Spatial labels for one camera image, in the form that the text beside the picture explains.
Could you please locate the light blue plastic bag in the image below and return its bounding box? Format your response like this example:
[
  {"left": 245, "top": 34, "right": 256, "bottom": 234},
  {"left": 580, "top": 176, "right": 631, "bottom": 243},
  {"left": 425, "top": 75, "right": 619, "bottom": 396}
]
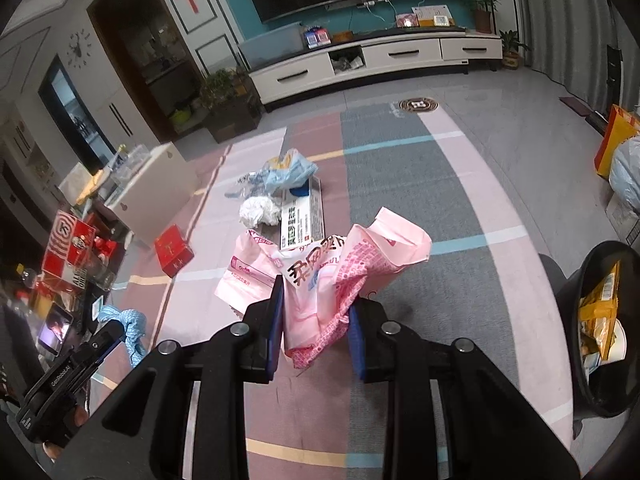
[{"left": 257, "top": 147, "right": 319, "bottom": 193}]

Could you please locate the brown doormat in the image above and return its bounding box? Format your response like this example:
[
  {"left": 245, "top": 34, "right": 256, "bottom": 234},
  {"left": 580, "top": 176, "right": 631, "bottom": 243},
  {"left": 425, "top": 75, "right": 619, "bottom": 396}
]
[{"left": 558, "top": 96, "right": 596, "bottom": 117}]

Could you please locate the white card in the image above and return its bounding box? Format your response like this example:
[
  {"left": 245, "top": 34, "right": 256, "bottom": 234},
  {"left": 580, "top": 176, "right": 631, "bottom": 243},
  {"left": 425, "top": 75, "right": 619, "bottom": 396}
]
[{"left": 411, "top": 4, "right": 451, "bottom": 21}]

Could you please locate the tablet screen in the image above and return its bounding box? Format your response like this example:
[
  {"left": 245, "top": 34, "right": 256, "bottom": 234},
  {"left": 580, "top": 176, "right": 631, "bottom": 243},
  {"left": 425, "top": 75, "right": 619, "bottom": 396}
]
[{"left": 37, "top": 305, "right": 75, "bottom": 353}]

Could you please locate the potted plant in yellow pot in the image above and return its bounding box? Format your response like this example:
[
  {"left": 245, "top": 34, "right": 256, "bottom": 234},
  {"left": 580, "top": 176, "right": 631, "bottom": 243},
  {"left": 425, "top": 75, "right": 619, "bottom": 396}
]
[{"left": 500, "top": 29, "right": 532, "bottom": 70}]

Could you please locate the grey curtain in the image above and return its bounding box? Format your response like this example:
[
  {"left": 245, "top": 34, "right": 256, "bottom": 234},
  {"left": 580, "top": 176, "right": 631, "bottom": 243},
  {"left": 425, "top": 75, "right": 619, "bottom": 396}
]
[{"left": 520, "top": 0, "right": 640, "bottom": 111}]

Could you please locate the potted plant in brown pot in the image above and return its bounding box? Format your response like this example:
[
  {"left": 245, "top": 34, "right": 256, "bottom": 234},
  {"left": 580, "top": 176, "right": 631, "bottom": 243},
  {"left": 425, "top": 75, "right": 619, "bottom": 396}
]
[{"left": 462, "top": 0, "right": 501, "bottom": 35}]

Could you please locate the leafy green floor plant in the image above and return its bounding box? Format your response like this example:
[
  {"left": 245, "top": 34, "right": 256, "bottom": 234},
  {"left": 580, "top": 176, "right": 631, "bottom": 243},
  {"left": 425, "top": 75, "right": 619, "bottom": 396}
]
[{"left": 199, "top": 66, "right": 251, "bottom": 111}]

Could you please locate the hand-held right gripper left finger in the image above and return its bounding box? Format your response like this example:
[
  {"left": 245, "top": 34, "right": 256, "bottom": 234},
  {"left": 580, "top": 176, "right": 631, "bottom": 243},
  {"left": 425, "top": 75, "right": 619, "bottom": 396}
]
[{"left": 50, "top": 274, "right": 286, "bottom": 480}]

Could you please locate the white television cabinet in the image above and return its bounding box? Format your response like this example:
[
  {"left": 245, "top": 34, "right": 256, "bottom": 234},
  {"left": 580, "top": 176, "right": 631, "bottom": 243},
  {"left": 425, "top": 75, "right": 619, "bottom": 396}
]
[{"left": 247, "top": 25, "right": 503, "bottom": 111}]

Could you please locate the clear plastic wrapper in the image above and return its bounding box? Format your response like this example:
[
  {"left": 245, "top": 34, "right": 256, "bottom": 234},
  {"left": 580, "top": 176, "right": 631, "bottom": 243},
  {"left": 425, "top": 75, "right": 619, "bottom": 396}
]
[{"left": 224, "top": 171, "right": 268, "bottom": 200}]

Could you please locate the white side table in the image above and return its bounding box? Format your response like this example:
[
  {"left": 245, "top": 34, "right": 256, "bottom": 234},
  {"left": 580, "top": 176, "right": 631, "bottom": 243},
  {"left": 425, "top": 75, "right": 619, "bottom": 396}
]
[{"left": 102, "top": 141, "right": 201, "bottom": 248}]

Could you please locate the person's left hand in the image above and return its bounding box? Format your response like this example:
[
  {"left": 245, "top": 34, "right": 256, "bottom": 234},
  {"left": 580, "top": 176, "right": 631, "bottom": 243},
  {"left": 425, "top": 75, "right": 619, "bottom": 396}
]
[{"left": 42, "top": 402, "right": 91, "bottom": 463}]

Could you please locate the white crumpled tissue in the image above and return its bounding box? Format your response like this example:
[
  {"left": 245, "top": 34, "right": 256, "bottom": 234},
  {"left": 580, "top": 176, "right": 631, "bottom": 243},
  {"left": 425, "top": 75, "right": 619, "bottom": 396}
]
[{"left": 239, "top": 196, "right": 282, "bottom": 228}]

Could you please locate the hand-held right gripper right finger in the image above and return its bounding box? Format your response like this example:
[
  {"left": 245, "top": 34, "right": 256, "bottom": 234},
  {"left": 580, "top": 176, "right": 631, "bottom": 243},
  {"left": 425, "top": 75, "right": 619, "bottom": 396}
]
[{"left": 348, "top": 297, "right": 581, "bottom": 480}]

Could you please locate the white medicine box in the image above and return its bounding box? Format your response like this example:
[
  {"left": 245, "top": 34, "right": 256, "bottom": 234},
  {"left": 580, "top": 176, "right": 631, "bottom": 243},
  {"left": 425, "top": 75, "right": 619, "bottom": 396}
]
[{"left": 276, "top": 175, "right": 328, "bottom": 253}]

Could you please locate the orange paper bag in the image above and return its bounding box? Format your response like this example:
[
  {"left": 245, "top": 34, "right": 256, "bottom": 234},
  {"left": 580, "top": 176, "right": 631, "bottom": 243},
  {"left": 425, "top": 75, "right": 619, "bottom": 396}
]
[{"left": 593, "top": 104, "right": 640, "bottom": 178}]

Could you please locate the blue and red box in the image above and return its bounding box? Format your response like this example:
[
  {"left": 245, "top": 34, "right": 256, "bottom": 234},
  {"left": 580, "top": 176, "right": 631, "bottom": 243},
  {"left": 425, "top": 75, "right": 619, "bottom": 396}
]
[{"left": 304, "top": 26, "right": 331, "bottom": 50}]

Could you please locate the black trash bin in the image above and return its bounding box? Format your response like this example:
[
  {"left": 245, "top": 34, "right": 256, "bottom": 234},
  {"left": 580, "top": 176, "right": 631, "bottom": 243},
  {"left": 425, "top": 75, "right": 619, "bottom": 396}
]
[{"left": 552, "top": 240, "right": 640, "bottom": 438}]

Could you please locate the clear storage tank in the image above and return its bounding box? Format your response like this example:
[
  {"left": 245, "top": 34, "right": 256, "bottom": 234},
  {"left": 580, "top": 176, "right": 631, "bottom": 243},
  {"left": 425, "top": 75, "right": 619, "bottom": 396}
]
[{"left": 239, "top": 22, "right": 307, "bottom": 68}]

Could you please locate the pink plastic package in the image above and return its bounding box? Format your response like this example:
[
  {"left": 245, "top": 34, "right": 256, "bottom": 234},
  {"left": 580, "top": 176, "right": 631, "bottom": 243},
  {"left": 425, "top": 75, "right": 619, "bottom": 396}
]
[{"left": 214, "top": 206, "right": 433, "bottom": 371}]

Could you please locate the white plastic bag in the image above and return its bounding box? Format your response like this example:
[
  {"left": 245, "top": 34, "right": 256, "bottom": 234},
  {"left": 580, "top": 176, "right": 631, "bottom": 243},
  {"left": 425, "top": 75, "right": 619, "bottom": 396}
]
[{"left": 607, "top": 135, "right": 640, "bottom": 211}]

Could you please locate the black wall clock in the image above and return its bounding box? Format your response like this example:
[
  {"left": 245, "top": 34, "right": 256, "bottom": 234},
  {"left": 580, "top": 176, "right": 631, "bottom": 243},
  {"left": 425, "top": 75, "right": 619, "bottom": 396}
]
[{"left": 65, "top": 32, "right": 96, "bottom": 68}]

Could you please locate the large red printed box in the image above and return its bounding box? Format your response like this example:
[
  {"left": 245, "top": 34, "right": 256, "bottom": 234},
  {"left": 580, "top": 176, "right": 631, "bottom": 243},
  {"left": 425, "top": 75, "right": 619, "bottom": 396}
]
[{"left": 40, "top": 210, "right": 98, "bottom": 281}]

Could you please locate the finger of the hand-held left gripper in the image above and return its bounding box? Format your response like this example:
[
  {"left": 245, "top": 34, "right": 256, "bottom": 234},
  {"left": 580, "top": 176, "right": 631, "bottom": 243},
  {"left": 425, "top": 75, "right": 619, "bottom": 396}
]
[{"left": 75, "top": 318, "right": 126, "bottom": 362}]

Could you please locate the small red box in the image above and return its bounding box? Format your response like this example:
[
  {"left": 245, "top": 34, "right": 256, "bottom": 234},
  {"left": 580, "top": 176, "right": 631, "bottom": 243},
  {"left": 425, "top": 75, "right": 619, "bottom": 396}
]
[{"left": 153, "top": 225, "right": 195, "bottom": 277}]

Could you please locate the striped pink grey rug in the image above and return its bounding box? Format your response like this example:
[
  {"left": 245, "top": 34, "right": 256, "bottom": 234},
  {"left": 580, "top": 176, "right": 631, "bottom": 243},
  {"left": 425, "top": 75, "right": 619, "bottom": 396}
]
[{"left": 87, "top": 102, "right": 576, "bottom": 480}]

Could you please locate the yellow snack packet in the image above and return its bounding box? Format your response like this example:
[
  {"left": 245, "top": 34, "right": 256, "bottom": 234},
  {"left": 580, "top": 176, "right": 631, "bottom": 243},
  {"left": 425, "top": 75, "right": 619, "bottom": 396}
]
[{"left": 579, "top": 260, "right": 623, "bottom": 361}]

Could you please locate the blue cloth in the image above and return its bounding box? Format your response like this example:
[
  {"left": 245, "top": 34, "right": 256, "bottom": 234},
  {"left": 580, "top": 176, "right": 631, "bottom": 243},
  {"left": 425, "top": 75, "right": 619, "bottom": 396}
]
[{"left": 96, "top": 305, "right": 149, "bottom": 368}]

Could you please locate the white cardboard box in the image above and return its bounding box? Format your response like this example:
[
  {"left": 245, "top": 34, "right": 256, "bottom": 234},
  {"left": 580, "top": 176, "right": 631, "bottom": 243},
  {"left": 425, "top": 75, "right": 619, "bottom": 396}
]
[{"left": 605, "top": 192, "right": 640, "bottom": 246}]

